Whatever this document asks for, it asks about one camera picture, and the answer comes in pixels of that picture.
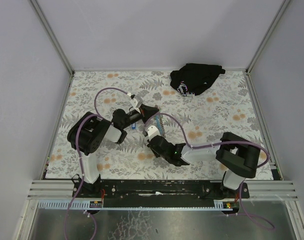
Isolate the grey keyring with blue handle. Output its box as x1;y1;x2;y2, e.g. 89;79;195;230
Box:
154;113;166;138

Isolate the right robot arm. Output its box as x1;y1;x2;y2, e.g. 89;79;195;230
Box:
147;131;262;190

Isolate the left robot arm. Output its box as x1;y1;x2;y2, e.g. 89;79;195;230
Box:
67;104;159;184

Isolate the floral table mat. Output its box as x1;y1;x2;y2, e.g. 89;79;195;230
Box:
45;71;265;180

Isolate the black cloth bag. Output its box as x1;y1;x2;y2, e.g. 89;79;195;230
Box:
170;63;225;97

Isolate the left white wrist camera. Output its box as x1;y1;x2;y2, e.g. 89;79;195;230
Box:
130;94;143;112

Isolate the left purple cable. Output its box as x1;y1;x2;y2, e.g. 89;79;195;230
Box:
64;87;132;240

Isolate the purple cable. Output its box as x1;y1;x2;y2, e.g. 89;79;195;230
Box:
64;87;132;240
143;112;276;231

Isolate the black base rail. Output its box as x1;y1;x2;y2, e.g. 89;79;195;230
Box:
73;179;249;207

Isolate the white cable duct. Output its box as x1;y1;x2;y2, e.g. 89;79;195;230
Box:
38;200;239;213

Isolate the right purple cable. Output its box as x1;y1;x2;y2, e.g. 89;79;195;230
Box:
143;112;276;231

